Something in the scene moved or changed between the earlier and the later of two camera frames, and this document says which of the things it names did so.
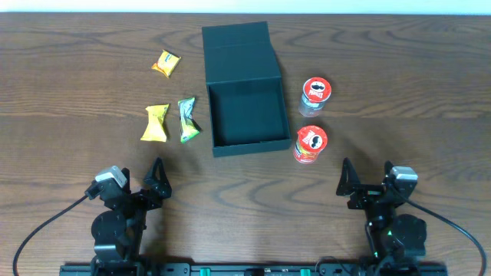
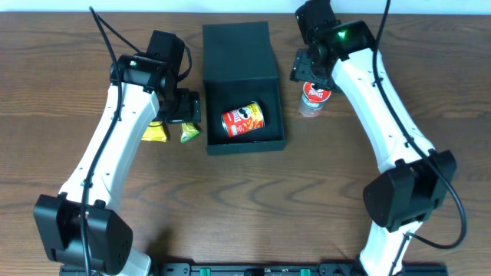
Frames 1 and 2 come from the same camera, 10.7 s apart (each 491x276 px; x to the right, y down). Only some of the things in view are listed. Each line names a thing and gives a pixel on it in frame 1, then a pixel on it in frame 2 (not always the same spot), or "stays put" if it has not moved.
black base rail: (255, 269) stays put
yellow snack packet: (155, 130) stays put
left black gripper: (137, 198) to (188, 106)
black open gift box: (248, 101) stays put
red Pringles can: (311, 140) to (244, 119)
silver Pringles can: (315, 91) stays put
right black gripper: (368, 192) to (303, 71)
